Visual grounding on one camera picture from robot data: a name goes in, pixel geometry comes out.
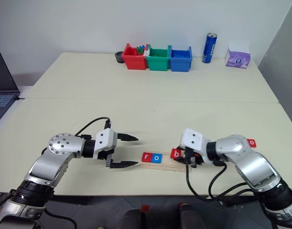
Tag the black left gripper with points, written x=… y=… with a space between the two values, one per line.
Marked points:
x=105 y=155

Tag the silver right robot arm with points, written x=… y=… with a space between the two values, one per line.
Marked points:
x=253 y=164

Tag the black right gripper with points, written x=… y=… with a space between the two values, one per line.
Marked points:
x=196 y=158

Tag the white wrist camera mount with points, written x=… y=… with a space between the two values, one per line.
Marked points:
x=105 y=142
x=191 y=139

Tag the blue plastic bin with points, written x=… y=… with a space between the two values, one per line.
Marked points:
x=180 y=62

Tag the red letter r block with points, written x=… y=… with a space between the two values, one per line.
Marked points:
x=146 y=157

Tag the blue drink can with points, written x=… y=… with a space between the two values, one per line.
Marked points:
x=209 y=48

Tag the blue toy brick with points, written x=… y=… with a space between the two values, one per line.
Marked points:
x=142 y=46

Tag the green plastic bin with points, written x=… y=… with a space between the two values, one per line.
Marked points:
x=158 y=62

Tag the red letter o block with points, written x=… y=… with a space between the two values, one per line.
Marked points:
x=252 y=143

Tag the small red object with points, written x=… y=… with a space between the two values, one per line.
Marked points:
x=144 y=208

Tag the black round holder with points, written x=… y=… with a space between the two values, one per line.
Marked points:
x=118 y=57

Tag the green toy brick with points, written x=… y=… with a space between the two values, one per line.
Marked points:
x=140 y=50

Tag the red letter b block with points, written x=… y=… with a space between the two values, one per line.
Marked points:
x=176 y=154

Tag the wooden letter tray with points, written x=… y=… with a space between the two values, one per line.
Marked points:
x=168 y=164

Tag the blue letter o block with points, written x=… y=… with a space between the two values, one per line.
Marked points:
x=156 y=158

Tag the white toy brick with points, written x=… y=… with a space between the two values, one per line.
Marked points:
x=146 y=52

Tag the red plastic bin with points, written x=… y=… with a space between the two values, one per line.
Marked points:
x=134 y=60

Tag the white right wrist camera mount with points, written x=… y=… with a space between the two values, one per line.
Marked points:
x=191 y=139

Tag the purple tissue box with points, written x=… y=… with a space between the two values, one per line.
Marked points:
x=237 y=58

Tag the dark laptop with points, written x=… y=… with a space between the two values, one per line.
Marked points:
x=3 y=88

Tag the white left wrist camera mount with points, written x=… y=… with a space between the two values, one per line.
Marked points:
x=105 y=142

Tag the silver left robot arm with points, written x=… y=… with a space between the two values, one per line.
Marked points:
x=57 y=152

